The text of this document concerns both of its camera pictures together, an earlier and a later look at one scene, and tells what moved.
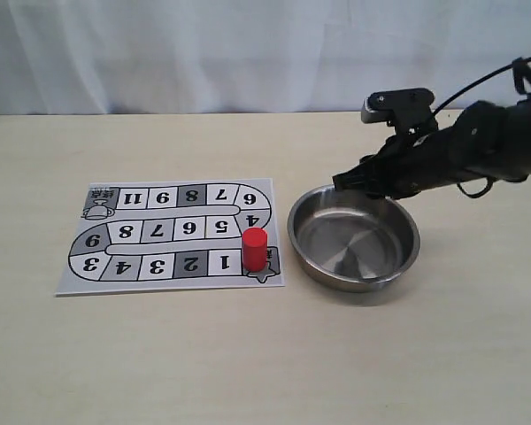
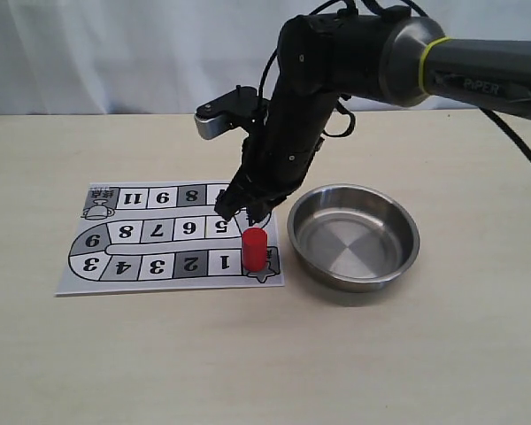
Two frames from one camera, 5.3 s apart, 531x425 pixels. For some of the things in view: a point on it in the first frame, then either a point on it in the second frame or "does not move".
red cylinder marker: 254,249 does not move
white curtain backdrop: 224,57 does not move
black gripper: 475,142 -> 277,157
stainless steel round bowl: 344,241 does not move
